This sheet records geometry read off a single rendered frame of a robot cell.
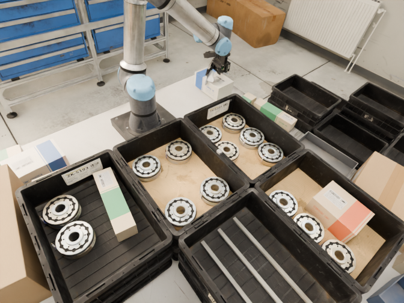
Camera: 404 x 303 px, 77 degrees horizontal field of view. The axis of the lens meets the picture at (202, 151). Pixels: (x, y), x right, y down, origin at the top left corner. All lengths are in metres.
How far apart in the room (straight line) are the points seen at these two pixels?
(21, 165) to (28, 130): 1.40
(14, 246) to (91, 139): 0.61
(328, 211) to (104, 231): 0.71
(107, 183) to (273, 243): 0.57
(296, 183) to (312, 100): 1.17
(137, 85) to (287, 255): 0.84
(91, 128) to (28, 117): 1.40
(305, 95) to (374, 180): 1.12
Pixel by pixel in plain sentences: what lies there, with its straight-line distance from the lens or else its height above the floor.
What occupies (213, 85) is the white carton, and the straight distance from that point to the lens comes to 1.44.
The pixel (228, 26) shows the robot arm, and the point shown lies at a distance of 1.33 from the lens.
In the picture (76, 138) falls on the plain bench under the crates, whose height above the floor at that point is 0.70.
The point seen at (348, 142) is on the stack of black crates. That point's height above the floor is 0.38.
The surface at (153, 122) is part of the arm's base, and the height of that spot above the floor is 0.80.
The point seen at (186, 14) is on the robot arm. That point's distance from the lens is 1.06.
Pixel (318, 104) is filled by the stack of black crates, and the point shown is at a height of 0.49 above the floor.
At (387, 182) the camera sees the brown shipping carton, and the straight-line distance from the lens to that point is 1.21.
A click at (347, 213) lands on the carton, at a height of 0.90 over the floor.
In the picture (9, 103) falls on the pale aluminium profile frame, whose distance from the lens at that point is 2.70.
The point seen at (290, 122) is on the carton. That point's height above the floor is 0.76.
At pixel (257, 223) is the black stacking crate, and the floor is 0.83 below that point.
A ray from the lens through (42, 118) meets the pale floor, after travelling 2.65.
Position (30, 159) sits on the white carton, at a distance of 1.19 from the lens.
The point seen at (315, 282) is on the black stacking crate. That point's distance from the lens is 0.90.
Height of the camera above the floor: 1.61
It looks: 49 degrees down
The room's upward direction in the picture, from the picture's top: 7 degrees clockwise
